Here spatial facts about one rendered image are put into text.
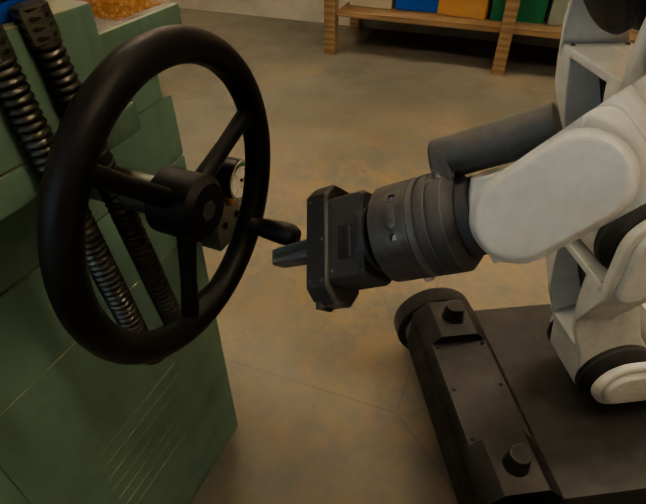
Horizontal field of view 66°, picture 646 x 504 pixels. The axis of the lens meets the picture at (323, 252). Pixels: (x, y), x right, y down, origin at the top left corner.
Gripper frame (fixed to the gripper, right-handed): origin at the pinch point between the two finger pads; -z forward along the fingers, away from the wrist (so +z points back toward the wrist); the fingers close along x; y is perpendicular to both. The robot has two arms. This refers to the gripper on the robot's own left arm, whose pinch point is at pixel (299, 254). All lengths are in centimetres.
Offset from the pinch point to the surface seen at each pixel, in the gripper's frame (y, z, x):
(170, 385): -14.6, -39.9, -12.5
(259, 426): -51, -54, -21
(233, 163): -7.2, -18.8, 18.6
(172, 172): 14.9, -1.6, 4.2
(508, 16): -199, -23, 179
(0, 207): 25.3, -7.4, -0.7
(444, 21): -192, -55, 187
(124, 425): -5.9, -38.3, -18.3
